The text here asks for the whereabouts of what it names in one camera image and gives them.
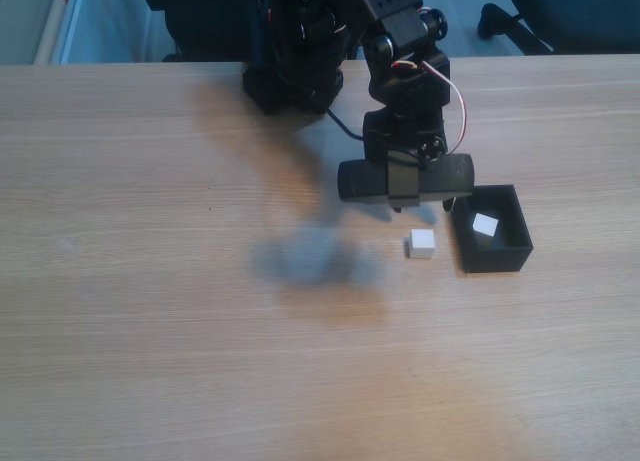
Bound white panel with red mark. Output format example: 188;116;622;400
34;0;84;65

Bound white and red servo wire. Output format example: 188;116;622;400
392;59;470;148

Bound black office chair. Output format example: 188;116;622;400
137;0;351;63

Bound white cube block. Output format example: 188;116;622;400
471;212;500;239
404;228;436;260

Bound black open box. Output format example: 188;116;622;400
449;184;535;275

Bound black oval camera box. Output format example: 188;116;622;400
337;153;475;206

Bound dark blue office chair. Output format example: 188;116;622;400
477;0;640;56

